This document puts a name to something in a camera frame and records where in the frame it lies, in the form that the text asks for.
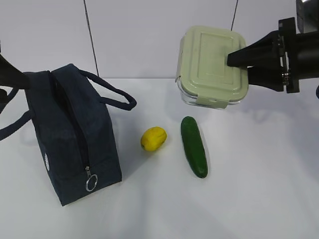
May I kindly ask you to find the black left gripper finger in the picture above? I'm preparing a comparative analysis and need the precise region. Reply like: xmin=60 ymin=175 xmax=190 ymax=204
xmin=0 ymin=55 xmax=30 ymax=90
xmin=0 ymin=89 xmax=7 ymax=103

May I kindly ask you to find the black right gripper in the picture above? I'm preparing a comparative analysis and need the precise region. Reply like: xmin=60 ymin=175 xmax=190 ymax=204
xmin=227 ymin=17 xmax=300 ymax=94

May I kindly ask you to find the green lidded glass container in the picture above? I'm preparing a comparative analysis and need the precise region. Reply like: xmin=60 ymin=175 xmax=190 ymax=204
xmin=175 ymin=25 xmax=249 ymax=109

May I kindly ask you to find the dark blue lunch bag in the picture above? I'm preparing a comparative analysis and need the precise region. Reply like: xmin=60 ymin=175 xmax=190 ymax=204
xmin=0 ymin=64 xmax=137 ymax=206

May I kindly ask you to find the green cucumber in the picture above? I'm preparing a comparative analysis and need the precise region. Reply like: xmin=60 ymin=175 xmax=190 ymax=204
xmin=180 ymin=116 xmax=208 ymax=178

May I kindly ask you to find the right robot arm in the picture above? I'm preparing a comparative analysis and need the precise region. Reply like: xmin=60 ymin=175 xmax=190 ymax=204
xmin=227 ymin=0 xmax=319 ymax=94

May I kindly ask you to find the yellow lemon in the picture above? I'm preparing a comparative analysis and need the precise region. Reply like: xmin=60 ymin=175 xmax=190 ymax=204
xmin=140 ymin=126 xmax=167 ymax=152

